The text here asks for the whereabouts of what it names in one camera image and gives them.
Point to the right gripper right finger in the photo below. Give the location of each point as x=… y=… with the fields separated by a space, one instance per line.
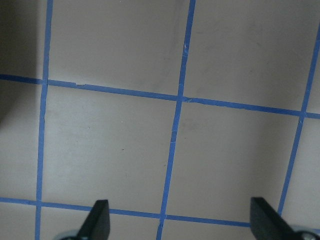
x=266 y=223

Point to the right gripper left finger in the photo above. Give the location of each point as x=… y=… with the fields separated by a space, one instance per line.
x=97 y=224

